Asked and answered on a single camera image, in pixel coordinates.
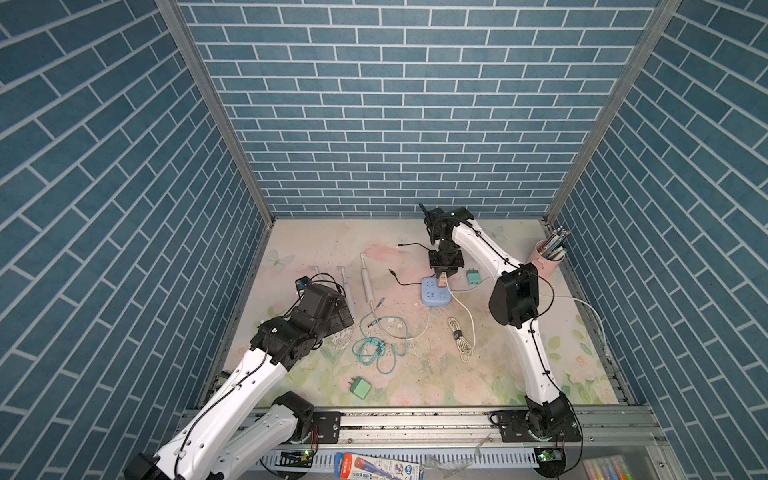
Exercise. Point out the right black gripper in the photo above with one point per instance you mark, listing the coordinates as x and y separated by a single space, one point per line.
450 271

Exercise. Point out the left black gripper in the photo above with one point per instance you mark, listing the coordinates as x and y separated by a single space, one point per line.
338 322

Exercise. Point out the white electric toothbrush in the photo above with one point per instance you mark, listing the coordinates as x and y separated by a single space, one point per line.
366 280
345 282
320 276

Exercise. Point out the green plug adapter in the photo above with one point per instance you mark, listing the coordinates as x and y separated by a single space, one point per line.
360 388

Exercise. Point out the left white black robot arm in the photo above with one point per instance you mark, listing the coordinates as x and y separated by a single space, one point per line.
240 390

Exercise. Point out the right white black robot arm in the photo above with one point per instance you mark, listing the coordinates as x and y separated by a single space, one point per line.
514 304

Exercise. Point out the teal small plug adapter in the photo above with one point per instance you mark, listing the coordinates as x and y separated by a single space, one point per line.
473 277

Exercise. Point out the blue power strip cube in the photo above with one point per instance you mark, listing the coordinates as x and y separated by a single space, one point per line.
433 295

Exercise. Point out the pink pen holder cup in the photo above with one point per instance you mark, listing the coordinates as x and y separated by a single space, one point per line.
545 267

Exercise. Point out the red blue package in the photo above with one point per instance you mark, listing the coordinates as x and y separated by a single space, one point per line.
356 466

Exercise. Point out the clear plastic bag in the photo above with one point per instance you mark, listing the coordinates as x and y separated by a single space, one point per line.
451 467

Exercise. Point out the coloured marker set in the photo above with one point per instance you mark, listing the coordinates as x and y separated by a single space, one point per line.
608 468

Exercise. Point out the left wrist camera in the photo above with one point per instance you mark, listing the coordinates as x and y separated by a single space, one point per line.
302 283

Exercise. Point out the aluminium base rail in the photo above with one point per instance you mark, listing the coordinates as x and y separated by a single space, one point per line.
411 433

